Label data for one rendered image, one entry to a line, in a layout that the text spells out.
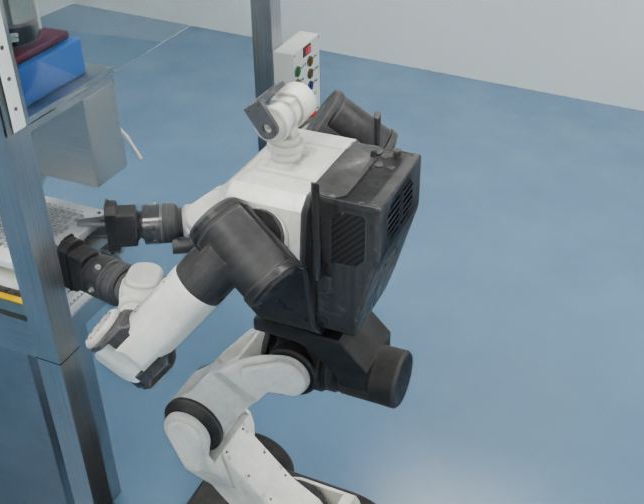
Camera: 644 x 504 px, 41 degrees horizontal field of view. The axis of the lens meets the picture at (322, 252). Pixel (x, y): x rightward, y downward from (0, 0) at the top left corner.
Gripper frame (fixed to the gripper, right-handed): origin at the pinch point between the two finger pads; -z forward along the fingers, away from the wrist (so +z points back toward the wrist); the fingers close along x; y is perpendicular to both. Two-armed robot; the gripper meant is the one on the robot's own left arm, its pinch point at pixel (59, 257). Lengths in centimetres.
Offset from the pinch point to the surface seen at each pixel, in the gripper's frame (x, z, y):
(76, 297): 11.7, 0.4, 2.2
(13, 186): -26.3, 9.0, -13.7
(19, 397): 42.9, -15.7, -6.5
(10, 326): 15.1, -7.4, -9.8
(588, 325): 91, 79, 156
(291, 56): -16, 2, 83
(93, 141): -20.6, 0.0, 13.8
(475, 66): 85, -44, 339
